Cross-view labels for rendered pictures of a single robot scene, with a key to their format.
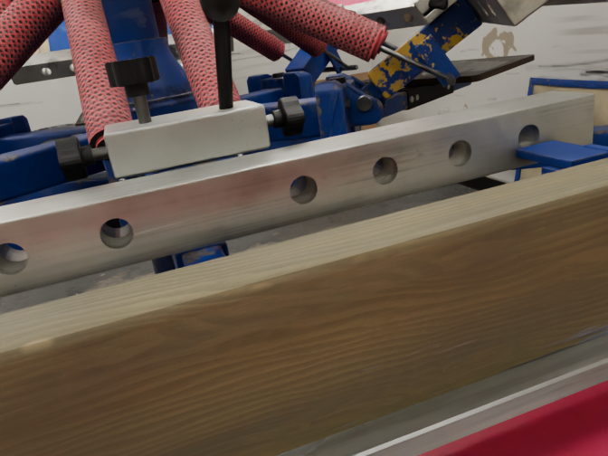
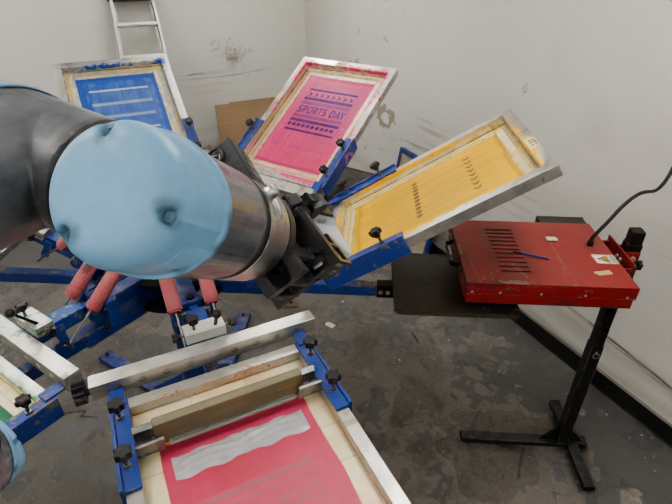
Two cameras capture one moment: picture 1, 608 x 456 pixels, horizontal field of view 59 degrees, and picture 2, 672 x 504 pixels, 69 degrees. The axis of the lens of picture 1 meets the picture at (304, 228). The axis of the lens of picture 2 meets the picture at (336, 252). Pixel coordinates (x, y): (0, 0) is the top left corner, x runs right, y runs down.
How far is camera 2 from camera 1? 123 cm
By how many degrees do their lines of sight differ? 15
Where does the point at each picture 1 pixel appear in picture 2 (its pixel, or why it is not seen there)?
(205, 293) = (219, 402)
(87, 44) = not seen: hidden behind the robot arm
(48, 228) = (175, 364)
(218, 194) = (213, 353)
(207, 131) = (210, 332)
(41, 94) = not seen: hidden behind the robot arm
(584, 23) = (429, 127)
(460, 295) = (251, 398)
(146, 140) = (195, 336)
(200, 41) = not seen: hidden behind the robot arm
